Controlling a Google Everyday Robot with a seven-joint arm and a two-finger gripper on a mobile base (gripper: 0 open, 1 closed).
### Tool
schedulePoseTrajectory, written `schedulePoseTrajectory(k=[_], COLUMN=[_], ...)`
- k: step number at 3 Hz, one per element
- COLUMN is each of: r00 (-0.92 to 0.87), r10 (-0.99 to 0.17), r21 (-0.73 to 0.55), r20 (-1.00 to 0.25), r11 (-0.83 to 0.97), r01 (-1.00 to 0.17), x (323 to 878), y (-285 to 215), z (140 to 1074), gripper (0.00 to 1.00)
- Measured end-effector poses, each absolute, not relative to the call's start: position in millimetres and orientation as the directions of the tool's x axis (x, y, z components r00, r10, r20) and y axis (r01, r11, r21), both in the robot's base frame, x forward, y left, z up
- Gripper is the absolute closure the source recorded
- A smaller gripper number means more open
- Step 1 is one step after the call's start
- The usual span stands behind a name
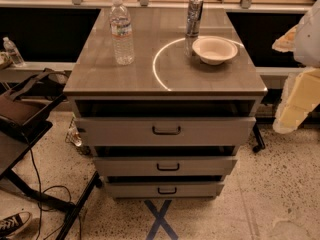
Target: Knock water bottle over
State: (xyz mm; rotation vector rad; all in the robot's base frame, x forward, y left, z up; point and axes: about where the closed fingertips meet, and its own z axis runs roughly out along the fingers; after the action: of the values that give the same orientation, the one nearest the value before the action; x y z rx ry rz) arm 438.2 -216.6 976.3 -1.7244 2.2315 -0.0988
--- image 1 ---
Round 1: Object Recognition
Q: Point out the bottom grey drawer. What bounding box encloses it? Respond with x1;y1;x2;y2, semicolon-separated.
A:
106;181;224;198

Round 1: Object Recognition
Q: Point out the tall silver metal can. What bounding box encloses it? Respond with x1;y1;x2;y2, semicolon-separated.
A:
184;0;203;57

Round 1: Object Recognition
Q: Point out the black chair with bag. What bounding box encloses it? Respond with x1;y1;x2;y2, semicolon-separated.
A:
0;69;102;240

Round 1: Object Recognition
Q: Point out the small background water bottle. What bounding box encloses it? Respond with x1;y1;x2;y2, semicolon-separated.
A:
3;37;25;67

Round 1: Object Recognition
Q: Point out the white paper bowl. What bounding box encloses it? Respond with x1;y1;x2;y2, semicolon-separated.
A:
192;36;238;65

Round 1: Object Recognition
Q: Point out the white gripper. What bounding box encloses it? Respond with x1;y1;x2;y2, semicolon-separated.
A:
272;6;320;134

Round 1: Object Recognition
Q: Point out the black white sneaker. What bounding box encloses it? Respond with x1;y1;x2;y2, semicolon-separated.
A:
0;212;32;237

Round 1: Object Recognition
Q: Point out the black floor cable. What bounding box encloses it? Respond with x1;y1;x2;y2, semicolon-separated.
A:
20;132;83;240

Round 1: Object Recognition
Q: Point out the black caster leg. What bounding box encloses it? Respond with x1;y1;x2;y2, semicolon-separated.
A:
253;124;265;153

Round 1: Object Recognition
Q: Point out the grey three-drawer cabinet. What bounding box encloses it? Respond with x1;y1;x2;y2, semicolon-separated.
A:
64;7;267;184

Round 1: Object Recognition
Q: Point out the clear plastic water bottle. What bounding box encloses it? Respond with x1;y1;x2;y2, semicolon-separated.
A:
109;0;135;65

